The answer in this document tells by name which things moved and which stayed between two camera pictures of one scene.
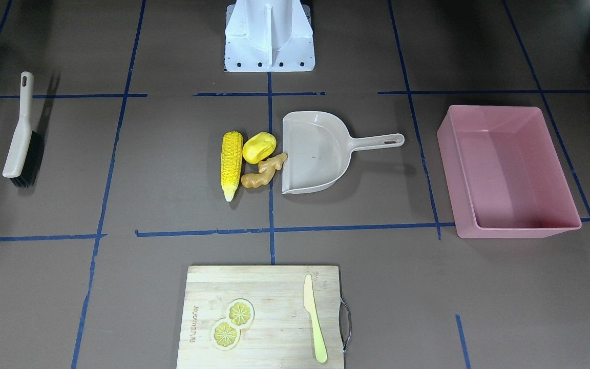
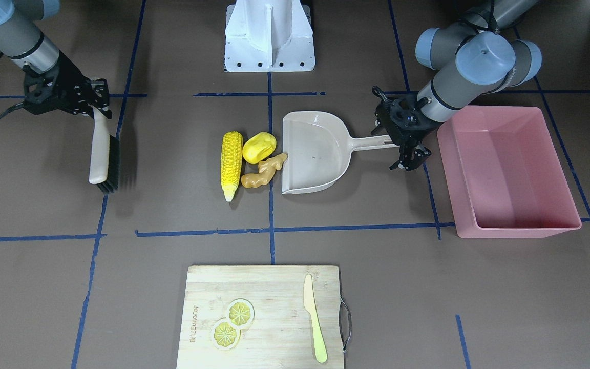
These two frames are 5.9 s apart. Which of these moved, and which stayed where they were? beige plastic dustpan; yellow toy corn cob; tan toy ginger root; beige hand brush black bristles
Moved: beige hand brush black bristles
Stayed: tan toy ginger root; yellow toy corn cob; beige plastic dustpan
